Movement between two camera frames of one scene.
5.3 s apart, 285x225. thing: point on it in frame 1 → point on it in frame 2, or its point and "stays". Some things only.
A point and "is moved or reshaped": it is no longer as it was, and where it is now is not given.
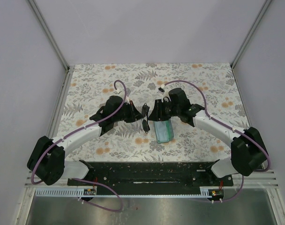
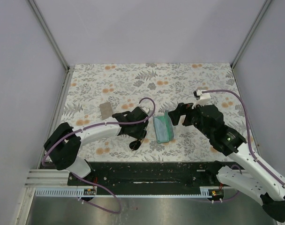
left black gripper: x=137 y=115 → x=139 y=135
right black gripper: x=157 y=114 → x=184 y=109
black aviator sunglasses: x=145 y=110 is moved or reshaped
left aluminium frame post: x=48 y=33 stays
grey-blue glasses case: x=164 y=131 stays
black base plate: x=153 y=174 stays
